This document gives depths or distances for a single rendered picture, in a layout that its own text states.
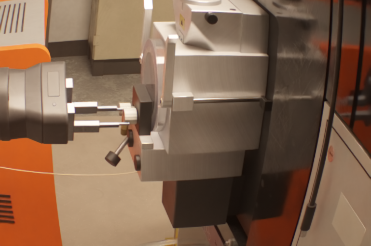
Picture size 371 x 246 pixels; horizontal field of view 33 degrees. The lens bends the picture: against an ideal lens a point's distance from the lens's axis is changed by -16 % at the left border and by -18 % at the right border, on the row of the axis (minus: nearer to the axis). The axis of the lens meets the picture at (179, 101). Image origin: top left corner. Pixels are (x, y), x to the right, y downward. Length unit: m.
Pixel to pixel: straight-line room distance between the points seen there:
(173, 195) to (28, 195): 0.45
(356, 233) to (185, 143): 0.29
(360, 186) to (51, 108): 0.32
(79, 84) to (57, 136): 3.24
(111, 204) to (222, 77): 0.81
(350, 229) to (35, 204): 0.77
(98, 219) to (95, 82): 2.57
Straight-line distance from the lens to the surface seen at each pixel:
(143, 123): 0.70
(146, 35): 0.75
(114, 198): 1.47
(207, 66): 0.66
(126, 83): 3.92
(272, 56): 0.67
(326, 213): 0.52
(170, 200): 0.76
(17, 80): 0.67
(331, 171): 0.51
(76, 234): 1.33
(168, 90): 0.65
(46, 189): 1.14
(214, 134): 0.69
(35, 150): 1.10
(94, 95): 3.76
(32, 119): 0.65
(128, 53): 3.96
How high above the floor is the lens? 1.47
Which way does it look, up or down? 23 degrees down
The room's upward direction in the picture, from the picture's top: 4 degrees clockwise
